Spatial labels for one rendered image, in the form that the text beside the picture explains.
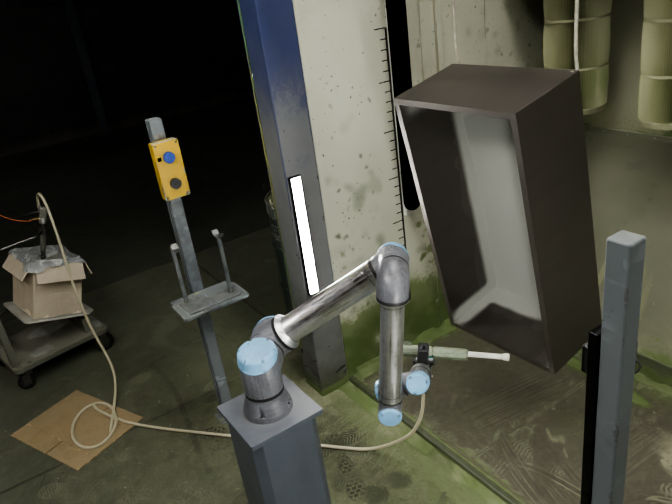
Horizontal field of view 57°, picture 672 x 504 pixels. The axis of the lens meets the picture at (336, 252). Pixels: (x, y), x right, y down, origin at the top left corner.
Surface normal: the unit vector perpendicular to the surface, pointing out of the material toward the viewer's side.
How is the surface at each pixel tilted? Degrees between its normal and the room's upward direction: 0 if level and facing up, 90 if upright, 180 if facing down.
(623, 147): 57
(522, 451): 0
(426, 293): 90
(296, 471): 90
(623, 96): 90
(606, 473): 90
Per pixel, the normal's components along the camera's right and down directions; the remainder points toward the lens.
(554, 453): -0.13, -0.90
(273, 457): 0.56, 0.28
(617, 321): -0.82, 0.33
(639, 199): -0.76, -0.21
